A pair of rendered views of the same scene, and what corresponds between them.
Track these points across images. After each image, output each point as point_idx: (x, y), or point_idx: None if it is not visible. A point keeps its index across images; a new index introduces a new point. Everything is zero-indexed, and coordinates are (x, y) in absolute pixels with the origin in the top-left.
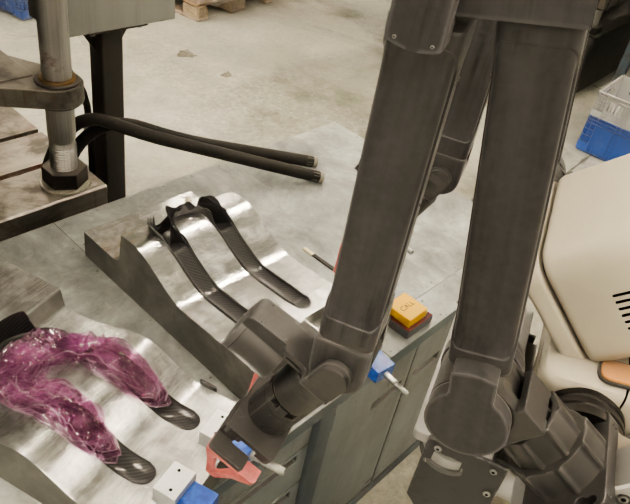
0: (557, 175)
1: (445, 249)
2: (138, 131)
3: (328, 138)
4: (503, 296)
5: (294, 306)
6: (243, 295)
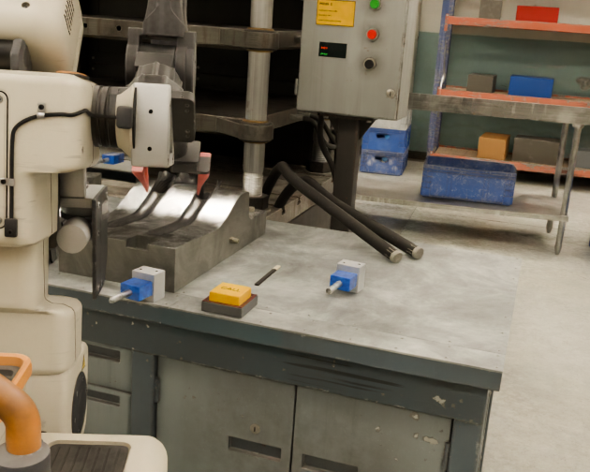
0: (152, 50)
1: (380, 317)
2: (286, 172)
3: (482, 258)
4: None
5: (147, 231)
6: (145, 222)
